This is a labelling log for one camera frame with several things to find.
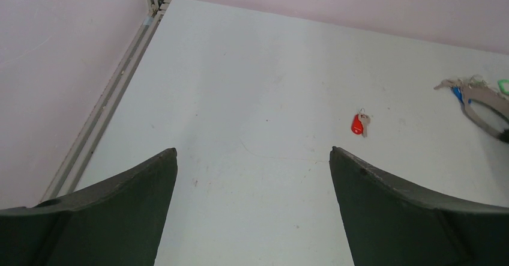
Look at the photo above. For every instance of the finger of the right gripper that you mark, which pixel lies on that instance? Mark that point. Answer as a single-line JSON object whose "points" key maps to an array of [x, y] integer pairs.
{"points": [[504, 136]]}

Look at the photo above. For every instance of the red tagged key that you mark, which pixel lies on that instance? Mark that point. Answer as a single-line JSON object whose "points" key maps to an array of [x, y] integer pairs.
{"points": [[360, 123]]}

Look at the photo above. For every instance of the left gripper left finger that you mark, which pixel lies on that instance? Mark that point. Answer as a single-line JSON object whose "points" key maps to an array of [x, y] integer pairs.
{"points": [[117, 221]]}

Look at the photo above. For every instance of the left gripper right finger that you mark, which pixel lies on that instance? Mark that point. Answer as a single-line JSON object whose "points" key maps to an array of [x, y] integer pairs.
{"points": [[392, 221]]}

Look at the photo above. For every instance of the green key tag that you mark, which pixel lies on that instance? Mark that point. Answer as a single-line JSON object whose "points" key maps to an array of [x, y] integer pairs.
{"points": [[503, 85]]}

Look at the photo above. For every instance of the large metal keyring plate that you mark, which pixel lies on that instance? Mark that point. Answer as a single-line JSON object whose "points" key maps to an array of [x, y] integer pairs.
{"points": [[477, 90]]}

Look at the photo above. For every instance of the left aluminium frame post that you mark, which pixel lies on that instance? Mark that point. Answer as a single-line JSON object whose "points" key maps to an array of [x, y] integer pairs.
{"points": [[73, 166]]}

